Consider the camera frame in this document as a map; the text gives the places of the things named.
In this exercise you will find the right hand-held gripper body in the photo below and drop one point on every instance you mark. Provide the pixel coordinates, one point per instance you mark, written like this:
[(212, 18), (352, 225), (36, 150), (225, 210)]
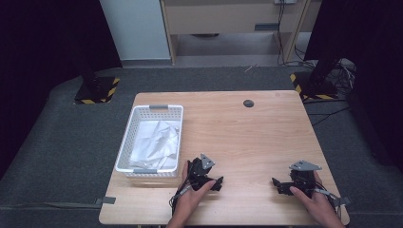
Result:
[(304, 180)]

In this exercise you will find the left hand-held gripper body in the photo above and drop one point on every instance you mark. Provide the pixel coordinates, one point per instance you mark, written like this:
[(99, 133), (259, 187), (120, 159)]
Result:
[(198, 172)]

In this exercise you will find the white printed t-shirt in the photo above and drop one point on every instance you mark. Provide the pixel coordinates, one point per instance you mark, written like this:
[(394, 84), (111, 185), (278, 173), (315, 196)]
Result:
[(157, 144)]

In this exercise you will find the white plastic basket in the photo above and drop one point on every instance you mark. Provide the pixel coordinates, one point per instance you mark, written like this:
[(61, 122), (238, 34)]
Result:
[(126, 148)]

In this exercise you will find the person's left hand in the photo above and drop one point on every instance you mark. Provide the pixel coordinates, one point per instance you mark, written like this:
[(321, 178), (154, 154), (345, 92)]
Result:
[(190, 199)]

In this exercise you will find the person's right hand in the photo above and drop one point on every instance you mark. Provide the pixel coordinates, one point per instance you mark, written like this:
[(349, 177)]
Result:
[(316, 205)]

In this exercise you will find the grey tape piece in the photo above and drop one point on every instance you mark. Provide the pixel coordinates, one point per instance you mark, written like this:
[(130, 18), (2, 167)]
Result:
[(342, 201), (107, 200)]

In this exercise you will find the black stand with striped base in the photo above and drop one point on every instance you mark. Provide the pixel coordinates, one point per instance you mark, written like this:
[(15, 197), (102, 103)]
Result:
[(95, 90), (316, 87)]

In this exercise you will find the small thin metal piece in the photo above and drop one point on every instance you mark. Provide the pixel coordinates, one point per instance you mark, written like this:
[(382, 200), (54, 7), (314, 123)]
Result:
[(250, 68)]

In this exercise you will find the white panel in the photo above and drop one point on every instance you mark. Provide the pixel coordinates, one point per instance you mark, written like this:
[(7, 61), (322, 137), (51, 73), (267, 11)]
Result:
[(136, 28)]

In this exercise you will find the light wooden desk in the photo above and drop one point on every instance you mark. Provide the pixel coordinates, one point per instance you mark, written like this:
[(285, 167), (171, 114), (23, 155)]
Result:
[(221, 17)]

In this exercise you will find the dark curtain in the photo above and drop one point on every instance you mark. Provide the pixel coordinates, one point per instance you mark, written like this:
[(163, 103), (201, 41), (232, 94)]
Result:
[(374, 31)]

